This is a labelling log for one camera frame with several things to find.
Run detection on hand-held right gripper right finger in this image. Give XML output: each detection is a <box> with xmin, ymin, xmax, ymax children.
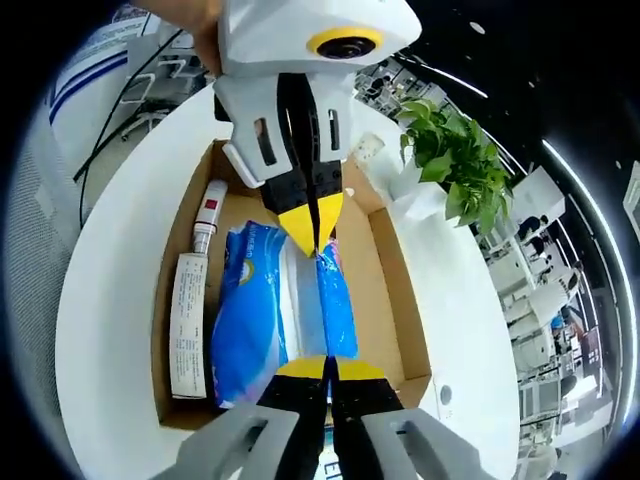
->
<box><xmin>329</xmin><ymin>359</ymin><xmax>485</xmax><ymax>480</ymax></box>

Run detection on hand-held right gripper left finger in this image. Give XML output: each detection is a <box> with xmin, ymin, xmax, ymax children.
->
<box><xmin>172</xmin><ymin>355</ymin><xmax>330</xmax><ymax>480</ymax></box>

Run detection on blue tissue pack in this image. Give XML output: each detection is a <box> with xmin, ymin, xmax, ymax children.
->
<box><xmin>209</xmin><ymin>219</ymin><xmax>359</xmax><ymax>409</ymax></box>

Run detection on brown cardboard shoe box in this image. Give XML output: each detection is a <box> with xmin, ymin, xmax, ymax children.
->
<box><xmin>149</xmin><ymin>132</ymin><xmax>434</xmax><ymax>431</ymax></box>

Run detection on white long carton box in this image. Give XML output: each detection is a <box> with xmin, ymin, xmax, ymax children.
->
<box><xmin>168</xmin><ymin>251</ymin><xmax>210</xmax><ymax>400</ymax></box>

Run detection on small white speckled box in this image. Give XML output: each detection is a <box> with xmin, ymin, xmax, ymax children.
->
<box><xmin>353</xmin><ymin>131</ymin><xmax>386</xmax><ymax>162</ymax></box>

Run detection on person's left hand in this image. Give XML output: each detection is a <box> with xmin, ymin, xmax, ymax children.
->
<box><xmin>132</xmin><ymin>0</ymin><xmax>225</xmax><ymax>79</ymax></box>

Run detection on white table power strip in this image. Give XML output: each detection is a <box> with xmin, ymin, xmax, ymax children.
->
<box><xmin>432</xmin><ymin>379</ymin><xmax>462</xmax><ymax>426</ymax></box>

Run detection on green potted plant white pot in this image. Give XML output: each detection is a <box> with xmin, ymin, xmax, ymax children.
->
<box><xmin>387</xmin><ymin>98</ymin><xmax>516</xmax><ymax>230</ymax></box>

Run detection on rows of white office desks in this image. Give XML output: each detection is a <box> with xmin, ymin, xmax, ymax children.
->
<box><xmin>479</xmin><ymin>164</ymin><xmax>621</xmax><ymax>451</ymax></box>

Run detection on white mesh office chair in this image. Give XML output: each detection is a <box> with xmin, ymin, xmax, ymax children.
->
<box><xmin>7</xmin><ymin>114</ymin><xmax>94</xmax><ymax>401</ymax></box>

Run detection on blue white wall poster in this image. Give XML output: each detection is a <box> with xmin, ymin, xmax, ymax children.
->
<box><xmin>47</xmin><ymin>0</ymin><xmax>151</xmax><ymax>124</ymax></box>

